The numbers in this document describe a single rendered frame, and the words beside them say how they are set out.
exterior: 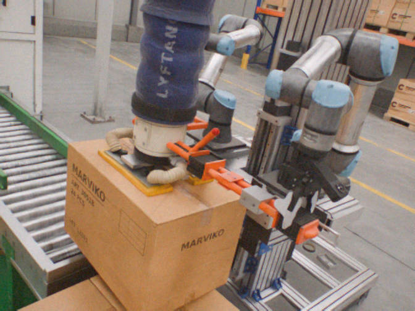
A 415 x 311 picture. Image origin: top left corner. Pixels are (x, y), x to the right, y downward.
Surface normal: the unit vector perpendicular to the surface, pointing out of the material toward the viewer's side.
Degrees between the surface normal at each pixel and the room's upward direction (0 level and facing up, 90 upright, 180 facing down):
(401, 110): 91
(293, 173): 89
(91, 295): 0
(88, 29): 90
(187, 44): 107
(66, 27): 90
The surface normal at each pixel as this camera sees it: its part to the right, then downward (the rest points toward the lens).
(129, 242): -0.73, 0.14
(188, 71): 0.53, 0.65
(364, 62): -0.58, 0.48
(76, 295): 0.18, -0.90
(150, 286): 0.66, 0.41
